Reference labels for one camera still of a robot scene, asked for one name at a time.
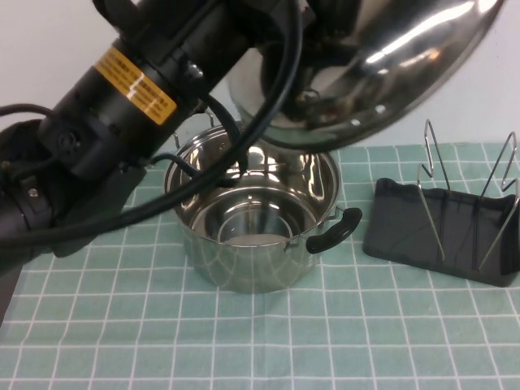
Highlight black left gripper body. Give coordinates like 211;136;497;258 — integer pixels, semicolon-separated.
243;0;318;48

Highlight stainless steel pot lid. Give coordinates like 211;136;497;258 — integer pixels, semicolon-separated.
227;0;509;148

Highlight green checked tablecloth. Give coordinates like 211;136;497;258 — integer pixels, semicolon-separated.
0;140;520;390

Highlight thick black camera cable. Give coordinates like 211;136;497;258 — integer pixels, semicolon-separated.
0;0;304;261

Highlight black sleeved cable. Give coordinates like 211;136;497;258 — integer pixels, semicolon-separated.
201;93;249;176

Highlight black tray wire lid rack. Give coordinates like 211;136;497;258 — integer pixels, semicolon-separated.
362;119;520;288

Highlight stainless steel pot black handles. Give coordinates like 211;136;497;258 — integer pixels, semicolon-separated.
164;111;363;294

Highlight thin black cable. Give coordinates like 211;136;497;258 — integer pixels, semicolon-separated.
0;103;56;121

